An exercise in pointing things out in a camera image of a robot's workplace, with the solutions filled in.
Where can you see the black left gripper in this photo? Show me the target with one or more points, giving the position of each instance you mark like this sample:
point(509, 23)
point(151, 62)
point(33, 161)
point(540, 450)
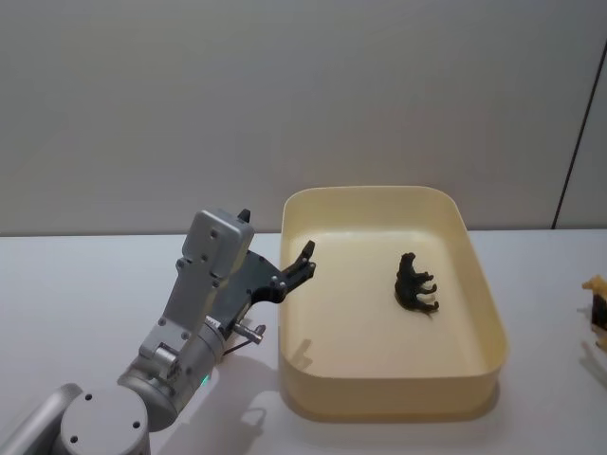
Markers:
point(246, 284)

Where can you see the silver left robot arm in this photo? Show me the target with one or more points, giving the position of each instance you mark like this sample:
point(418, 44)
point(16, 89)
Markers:
point(208, 246)

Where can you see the cream plastic bin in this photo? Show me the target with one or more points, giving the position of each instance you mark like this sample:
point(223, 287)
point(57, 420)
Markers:
point(379, 398)

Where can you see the tan and black toy animal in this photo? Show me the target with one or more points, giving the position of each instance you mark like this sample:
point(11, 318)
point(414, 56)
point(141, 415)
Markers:
point(600, 303)

